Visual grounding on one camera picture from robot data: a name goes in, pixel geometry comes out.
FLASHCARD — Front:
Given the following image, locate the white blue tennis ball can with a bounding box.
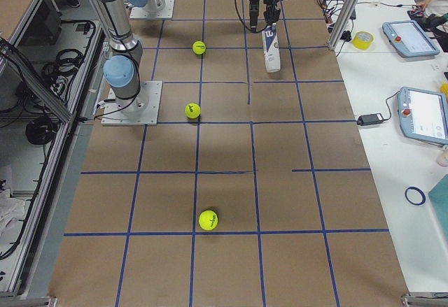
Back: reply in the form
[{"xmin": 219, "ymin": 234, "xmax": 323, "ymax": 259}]
[{"xmin": 262, "ymin": 23, "xmax": 281, "ymax": 73}]

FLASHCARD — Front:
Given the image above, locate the head tennis ball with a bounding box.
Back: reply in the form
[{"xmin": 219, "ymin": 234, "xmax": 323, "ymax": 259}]
[
  {"xmin": 198, "ymin": 210, "xmax": 218, "ymax": 231},
  {"xmin": 192, "ymin": 41, "xmax": 207, "ymax": 55}
]

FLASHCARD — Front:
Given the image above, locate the tennis ball near base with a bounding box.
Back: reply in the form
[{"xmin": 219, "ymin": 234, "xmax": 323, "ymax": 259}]
[{"xmin": 185, "ymin": 103, "xmax": 201, "ymax": 120}]

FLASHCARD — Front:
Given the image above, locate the Head tennis ball centre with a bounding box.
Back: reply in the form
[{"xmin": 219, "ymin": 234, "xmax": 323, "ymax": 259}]
[{"xmin": 198, "ymin": 210, "xmax": 218, "ymax": 231}]

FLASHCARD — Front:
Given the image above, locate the yellow tape roll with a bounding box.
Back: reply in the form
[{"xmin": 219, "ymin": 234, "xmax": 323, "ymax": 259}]
[{"xmin": 352, "ymin": 31, "xmax": 374, "ymax": 50}]

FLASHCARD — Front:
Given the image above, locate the far teach pendant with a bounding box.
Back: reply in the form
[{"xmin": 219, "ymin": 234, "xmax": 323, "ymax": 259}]
[{"xmin": 382, "ymin": 20, "xmax": 440, "ymax": 58}]

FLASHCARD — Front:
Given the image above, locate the teach pendant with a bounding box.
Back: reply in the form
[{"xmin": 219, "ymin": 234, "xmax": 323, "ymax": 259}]
[
  {"xmin": 397, "ymin": 87, "xmax": 447, "ymax": 145},
  {"xmin": 382, "ymin": 20, "xmax": 440, "ymax": 58}
]

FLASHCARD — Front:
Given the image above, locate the black power adapter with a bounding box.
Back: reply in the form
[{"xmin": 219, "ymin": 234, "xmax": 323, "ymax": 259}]
[{"xmin": 356, "ymin": 113, "xmax": 384, "ymax": 126}]

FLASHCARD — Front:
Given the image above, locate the near teach pendant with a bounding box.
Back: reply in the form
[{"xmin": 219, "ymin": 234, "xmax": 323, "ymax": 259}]
[{"xmin": 397, "ymin": 87, "xmax": 447, "ymax": 145}]

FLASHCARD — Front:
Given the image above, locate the metal equipment rack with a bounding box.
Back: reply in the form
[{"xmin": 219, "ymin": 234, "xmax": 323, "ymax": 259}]
[{"xmin": 1, "ymin": 0, "xmax": 109, "ymax": 305}]

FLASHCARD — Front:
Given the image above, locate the teal box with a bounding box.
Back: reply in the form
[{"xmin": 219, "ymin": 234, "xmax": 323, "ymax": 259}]
[{"xmin": 428, "ymin": 175, "xmax": 448, "ymax": 236}]

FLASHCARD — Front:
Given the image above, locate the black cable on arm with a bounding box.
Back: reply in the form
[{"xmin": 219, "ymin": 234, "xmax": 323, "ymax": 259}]
[{"xmin": 233, "ymin": 0, "xmax": 270, "ymax": 34}]

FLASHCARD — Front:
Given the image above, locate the aluminium frame post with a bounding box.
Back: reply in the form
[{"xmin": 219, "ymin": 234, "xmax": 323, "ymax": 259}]
[{"xmin": 328, "ymin": 0, "xmax": 358, "ymax": 50}]

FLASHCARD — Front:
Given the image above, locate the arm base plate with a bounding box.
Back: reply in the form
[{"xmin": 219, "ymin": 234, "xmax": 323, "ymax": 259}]
[
  {"xmin": 129, "ymin": 0, "xmax": 175, "ymax": 20},
  {"xmin": 101, "ymin": 80, "xmax": 162, "ymax": 126}
]

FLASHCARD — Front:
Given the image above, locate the blue tape ring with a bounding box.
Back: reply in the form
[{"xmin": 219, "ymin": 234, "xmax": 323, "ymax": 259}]
[{"xmin": 405, "ymin": 186, "xmax": 427, "ymax": 206}]

